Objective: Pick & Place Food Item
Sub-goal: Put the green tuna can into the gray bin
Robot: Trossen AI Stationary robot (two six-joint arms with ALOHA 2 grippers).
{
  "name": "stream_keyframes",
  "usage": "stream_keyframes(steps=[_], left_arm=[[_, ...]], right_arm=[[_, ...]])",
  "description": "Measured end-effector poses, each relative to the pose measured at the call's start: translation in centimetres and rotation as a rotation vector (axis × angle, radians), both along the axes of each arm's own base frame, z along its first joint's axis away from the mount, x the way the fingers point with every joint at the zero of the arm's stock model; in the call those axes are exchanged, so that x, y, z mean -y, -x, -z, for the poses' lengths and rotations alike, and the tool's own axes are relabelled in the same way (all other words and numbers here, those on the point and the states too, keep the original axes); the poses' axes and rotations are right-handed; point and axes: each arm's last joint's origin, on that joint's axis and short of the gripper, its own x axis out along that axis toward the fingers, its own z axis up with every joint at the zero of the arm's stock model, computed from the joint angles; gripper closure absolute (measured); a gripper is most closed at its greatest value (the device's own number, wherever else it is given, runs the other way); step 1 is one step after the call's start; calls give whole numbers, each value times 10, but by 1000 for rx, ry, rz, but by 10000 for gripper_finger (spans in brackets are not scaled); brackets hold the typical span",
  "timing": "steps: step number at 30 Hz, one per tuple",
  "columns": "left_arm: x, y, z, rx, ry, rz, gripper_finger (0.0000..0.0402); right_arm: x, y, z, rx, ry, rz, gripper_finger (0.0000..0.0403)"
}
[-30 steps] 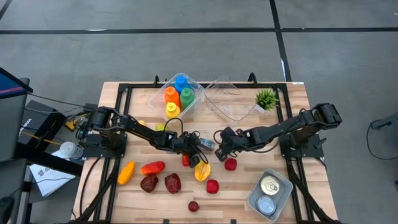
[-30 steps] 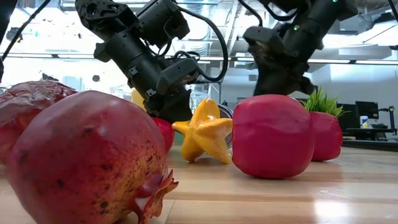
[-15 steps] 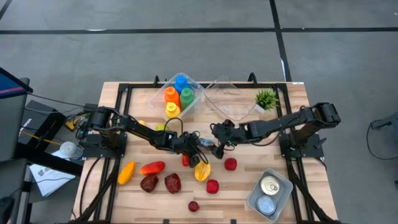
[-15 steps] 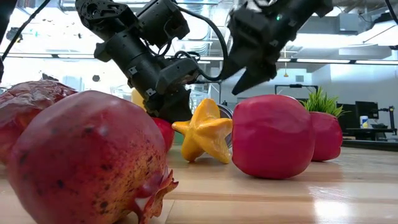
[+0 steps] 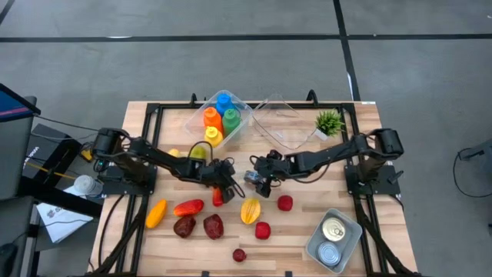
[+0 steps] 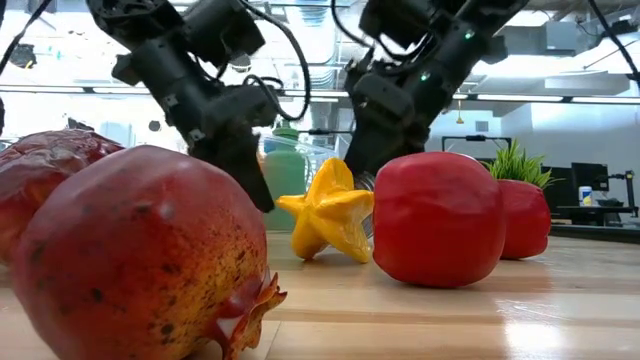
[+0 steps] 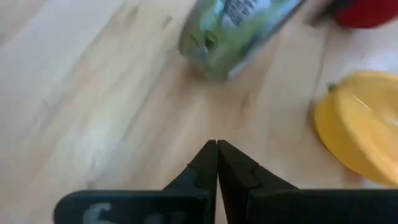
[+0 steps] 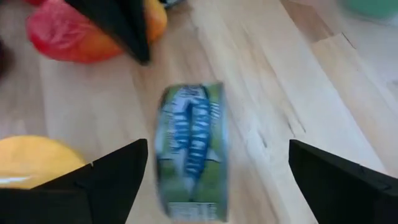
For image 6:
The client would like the long linear ceiling lamp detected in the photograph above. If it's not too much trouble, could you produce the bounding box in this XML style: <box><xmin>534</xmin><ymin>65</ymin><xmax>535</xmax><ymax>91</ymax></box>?
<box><xmin>0</xmin><ymin>84</ymin><xmax>640</xmax><ymax>106</ymax></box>

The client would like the black desk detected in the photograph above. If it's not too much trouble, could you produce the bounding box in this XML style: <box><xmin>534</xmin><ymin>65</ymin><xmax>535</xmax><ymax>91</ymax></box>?
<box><xmin>549</xmin><ymin>203</ymin><xmax>640</xmax><ymax>227</ymax></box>

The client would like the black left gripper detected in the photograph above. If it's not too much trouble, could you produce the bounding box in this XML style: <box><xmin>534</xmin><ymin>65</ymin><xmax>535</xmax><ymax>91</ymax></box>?
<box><xmin>112</xmin><ymin>35</ymin><xmax>280</xmax><ymax>214</ymax></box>

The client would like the black computer monitor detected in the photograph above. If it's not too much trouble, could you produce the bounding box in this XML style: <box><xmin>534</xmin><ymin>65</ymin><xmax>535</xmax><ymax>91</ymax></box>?
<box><xmin>571</xmin><ymin>162</ymin><xmax>610</xmax><ymax>192</ymax></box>

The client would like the yellow toy starfruit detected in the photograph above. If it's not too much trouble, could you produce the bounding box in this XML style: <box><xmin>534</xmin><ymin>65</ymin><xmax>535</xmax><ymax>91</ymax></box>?
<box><xmin>275</xmin><ymin>157</ymin><xmax>376</xmax><ymax>265</ymax></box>

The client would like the black background rig frame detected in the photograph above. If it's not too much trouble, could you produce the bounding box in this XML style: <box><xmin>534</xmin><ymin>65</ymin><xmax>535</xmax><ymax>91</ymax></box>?
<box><xmin>441</xmin><ymin>134</ymin><xmax>512</xmax><ymax>153</ymax></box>

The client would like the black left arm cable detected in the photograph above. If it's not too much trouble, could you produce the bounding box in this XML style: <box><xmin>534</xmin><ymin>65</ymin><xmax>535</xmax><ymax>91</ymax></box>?
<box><xmin>238</xmin><ymin>0</ymin><xmax>312</xmax><ymax>123</ymax></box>

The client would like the black aluminium table frame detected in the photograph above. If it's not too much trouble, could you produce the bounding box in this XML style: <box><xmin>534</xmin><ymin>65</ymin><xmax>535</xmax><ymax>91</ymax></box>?
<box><xmin>548</xmin><ymin>223</ymin><xmax>640</xmax><ymax>246</ymax></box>

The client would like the ribbed silver air duct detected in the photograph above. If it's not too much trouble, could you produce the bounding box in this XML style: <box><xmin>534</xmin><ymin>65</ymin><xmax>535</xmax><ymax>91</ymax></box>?
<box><xmin>294</xmin><ymin>0</ymin><xmax>346</xmax><ymax>131</ymax></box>

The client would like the red toy apple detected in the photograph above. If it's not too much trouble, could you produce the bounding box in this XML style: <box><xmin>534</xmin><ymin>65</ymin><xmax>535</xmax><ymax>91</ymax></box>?
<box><xmin>497</xmin><ymin>178</ymin><xmax>553</xmax><ymax>260</ymax></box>
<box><xmin>372</xmin><ymin>151</ymin><xmax>507</xmax><ymax>290</ymax></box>

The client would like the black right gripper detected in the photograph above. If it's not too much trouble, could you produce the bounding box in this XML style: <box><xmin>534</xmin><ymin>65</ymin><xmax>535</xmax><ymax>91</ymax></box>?
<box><xmin>344</xmin><ymin>47</ymin><xmax>451</xmax><ymax>176</ymax></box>

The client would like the green plastic bottle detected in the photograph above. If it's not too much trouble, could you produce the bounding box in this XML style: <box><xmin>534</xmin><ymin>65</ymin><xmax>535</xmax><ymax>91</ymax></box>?
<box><xmin>262</xmin><ymin>119</ymin><xmax>309</xmax><ymax>232</ymax></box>

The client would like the small green potted plant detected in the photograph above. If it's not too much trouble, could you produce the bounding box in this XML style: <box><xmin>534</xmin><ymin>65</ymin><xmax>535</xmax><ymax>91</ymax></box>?
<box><xmin>482</xmin><ymin>138</ymin><xmax>559</xmax><ymax>190</ymax></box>

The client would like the dark red toy fruit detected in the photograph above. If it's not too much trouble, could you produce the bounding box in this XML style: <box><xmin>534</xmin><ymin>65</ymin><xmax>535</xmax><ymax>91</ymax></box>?
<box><xmin>0</xmin><ymin>128</ymin><xmax>126</xmax><ymax>266</ymax></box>

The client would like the deep clear plastic bin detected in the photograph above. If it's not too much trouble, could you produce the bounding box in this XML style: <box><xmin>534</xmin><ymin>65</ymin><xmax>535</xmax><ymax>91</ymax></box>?
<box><xmin>257</xmin><ymin>132</ymin><xmax>346</xmax><ymax>231</ymax></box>

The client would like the toy pomegranate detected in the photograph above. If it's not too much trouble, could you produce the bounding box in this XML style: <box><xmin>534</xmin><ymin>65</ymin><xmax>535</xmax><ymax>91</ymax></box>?
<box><xmin>9</xmin><ymin>144</ymin><xmax>289</xmax><ymax>360</ymax></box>

